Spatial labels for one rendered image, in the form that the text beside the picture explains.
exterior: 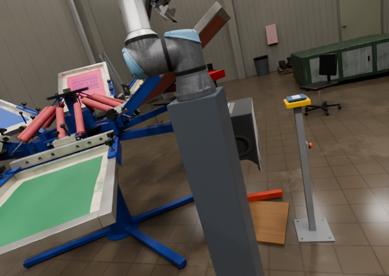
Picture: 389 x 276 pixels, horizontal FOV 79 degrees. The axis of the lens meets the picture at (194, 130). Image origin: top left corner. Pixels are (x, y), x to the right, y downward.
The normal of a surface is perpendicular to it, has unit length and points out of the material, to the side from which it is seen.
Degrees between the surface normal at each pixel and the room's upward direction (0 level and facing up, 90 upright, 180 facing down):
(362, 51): 90
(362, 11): 90
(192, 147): 90
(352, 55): 90
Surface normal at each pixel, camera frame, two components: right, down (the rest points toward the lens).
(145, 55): 0.07, 0.18
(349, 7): -0.26, 0.35
